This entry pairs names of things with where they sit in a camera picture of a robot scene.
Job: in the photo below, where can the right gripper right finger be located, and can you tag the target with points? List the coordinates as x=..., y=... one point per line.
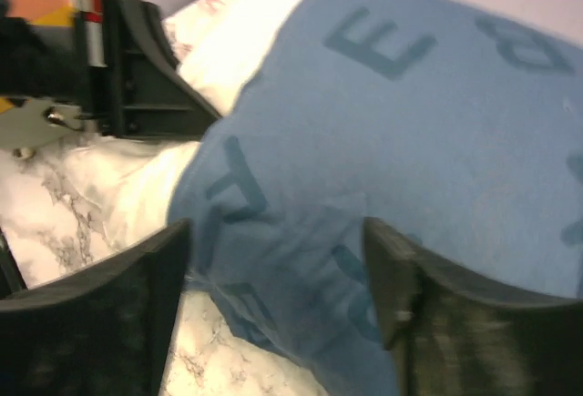
x=453, y=331

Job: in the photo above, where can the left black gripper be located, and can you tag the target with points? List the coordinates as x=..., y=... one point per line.
x=128, y=84

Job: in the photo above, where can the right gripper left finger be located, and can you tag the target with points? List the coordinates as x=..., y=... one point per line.
x=104, y=330

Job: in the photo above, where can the white pillow with red logo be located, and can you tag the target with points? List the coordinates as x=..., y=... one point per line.
x=132, y=182

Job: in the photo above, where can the blue lettered pillowcase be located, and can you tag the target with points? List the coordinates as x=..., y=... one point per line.
x=460, y=129

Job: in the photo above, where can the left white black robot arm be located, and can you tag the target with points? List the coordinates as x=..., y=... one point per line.
x=110, y=71

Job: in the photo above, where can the cream cylinder with orange lid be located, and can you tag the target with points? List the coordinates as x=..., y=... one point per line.
x=38, y=74

